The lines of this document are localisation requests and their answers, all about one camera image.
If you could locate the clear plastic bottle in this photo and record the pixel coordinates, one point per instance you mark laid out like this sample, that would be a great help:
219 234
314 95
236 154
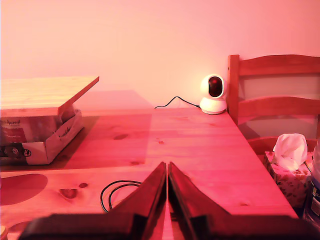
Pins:
315 195

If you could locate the cardboard tray of cans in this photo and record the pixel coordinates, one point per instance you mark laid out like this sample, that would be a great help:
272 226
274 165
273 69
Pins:
37 155

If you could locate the wooden shelf board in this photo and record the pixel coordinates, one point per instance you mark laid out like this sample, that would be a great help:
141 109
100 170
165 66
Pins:
37 92

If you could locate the floral tissue box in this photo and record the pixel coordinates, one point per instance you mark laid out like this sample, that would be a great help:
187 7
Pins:
287 182

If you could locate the white tissue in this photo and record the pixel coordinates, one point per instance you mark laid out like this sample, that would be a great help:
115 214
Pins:
291 150

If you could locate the white security camera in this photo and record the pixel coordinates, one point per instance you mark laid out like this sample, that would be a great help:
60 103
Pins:
212 105

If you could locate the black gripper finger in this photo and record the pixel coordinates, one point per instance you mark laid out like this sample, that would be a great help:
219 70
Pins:
185 200
150 200

